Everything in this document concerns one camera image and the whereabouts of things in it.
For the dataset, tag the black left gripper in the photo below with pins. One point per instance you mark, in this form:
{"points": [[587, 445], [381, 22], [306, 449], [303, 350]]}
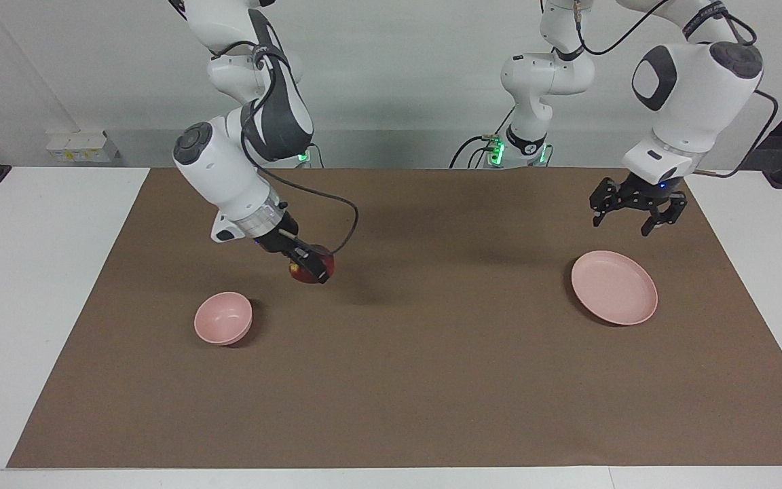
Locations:
{"points": [[645, 193]]}

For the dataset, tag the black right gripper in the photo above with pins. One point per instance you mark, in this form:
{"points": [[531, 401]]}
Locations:
{"points": [[282, 238]]}

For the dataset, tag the red apple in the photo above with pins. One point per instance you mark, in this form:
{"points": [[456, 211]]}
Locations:
{"points": [[327, 259]]}

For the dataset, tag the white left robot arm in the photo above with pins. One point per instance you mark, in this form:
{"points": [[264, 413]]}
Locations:
{"points": [[696, 102]]}

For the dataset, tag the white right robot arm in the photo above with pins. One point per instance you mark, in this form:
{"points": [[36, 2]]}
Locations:
{"points": [[221, 170]]}

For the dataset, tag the pink plate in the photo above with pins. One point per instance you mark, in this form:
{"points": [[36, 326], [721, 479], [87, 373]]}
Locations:
{"points": [[613, 286]]}

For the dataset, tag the pink bowl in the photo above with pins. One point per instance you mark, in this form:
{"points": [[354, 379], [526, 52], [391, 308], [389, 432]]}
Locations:
{"points": [[222, 316]]}

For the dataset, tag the brown table mat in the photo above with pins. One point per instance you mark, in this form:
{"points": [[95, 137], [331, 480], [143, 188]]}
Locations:
{"points": [[432, 380]]}

